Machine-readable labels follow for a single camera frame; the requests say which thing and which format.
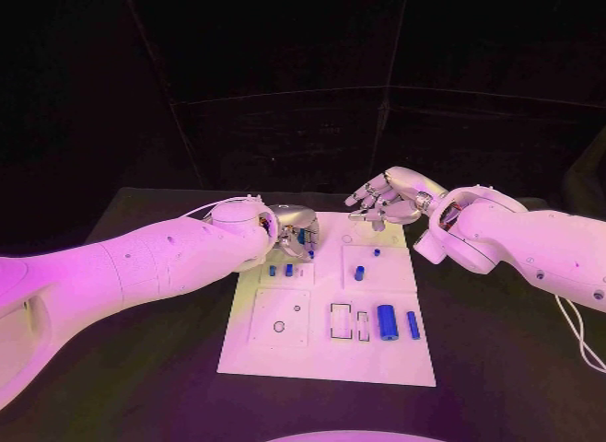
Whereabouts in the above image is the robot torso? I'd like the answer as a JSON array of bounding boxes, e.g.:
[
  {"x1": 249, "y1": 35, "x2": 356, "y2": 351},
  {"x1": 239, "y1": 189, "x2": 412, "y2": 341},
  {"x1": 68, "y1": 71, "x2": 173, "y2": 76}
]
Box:
[{"x1": 264, "y1": 429, "x2": 445, "y2": 442}]

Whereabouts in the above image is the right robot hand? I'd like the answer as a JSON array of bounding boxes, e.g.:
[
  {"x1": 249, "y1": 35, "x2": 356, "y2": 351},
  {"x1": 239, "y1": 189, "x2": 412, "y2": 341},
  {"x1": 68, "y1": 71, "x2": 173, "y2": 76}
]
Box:
[{"x1": 344, "y1": 166, "x2": 450, "y2": 232}]

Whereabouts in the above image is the white task board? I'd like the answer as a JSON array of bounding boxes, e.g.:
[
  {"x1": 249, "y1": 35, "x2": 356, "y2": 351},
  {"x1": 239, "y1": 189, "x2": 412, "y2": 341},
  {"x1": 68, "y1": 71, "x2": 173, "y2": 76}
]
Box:
[{"x1": 216, "y1": 211, "x2": 438, "y2": 388}]

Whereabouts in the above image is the thin long blue cylinder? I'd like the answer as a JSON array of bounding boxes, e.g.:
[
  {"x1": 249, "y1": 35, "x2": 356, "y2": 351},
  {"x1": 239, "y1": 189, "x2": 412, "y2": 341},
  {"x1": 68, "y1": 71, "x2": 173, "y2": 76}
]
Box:
[{"x1": 405, "y1": 310, "x2": 422, "y2": 341}]

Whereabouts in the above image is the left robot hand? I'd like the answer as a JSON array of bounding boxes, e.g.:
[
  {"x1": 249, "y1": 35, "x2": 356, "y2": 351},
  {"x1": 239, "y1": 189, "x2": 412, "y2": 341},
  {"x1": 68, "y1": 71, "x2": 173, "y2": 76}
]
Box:
[{"x1": 267, "y1": 204, "x2": 320, "y2": 261}]

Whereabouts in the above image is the large blue cylinder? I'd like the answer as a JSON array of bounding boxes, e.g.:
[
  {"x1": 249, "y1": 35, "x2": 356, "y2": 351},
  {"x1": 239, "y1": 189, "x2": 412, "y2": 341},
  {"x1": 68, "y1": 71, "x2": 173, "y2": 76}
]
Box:
[{"x1": 376, "y1": 304, "x2": 399, "y2": 342}]

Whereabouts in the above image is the white cable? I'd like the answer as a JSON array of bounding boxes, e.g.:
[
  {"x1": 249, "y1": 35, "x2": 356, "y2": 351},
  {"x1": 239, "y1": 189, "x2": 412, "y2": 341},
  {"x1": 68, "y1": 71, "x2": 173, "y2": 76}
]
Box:
[
  {"x1": 176, "y1": 194, "x2": 262, "y2": 219},
  {"x1": 564, "y1": 298, "x2": 606, "y2": 378},
  {"x1": 553, "y1": 295, "x2": 606, "y2": 387}
]

